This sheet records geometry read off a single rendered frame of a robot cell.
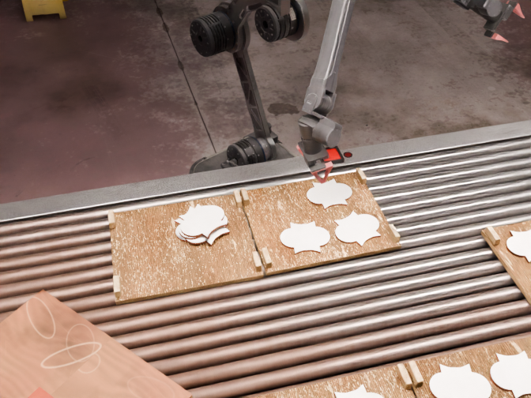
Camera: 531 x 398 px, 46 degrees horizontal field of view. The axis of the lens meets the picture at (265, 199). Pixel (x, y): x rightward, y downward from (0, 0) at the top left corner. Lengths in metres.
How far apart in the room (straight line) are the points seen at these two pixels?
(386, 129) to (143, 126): 1.49
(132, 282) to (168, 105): 2.43
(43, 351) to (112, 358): 0.16
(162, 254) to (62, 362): 0.47
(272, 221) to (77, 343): 0.69
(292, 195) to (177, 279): 0.48
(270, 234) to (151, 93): 2.49
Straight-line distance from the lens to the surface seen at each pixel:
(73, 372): 1.53
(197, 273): 1.78
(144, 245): 1.88
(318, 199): 1.98
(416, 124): 3.99
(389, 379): 1.61
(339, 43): 1.81
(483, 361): 1.69
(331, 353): 1.66
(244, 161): 3.01
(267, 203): 1.97
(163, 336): 1.69
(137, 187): 2.10
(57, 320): 1.63
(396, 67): 4.53
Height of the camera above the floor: 2.29
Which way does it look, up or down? 43 degrees down
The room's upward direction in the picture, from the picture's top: straight up
